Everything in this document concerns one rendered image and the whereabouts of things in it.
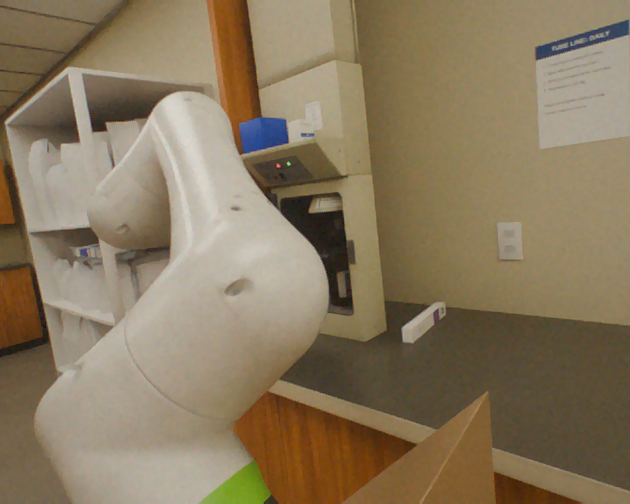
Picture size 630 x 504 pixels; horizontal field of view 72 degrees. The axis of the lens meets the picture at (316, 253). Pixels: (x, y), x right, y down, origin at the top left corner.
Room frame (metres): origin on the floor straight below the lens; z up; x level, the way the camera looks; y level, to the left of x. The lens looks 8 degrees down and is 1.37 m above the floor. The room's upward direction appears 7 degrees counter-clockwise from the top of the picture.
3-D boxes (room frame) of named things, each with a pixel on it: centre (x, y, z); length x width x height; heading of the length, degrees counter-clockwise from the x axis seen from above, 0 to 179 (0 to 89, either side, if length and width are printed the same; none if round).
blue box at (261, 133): (1.32, 0.11, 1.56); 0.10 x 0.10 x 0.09; 46
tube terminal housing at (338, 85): (1.38, -0.08, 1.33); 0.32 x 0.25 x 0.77; 46
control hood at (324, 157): (1.25, 0.05, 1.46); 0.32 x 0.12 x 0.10; 46
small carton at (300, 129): (1.21, 0.00, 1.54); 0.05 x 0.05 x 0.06; 41
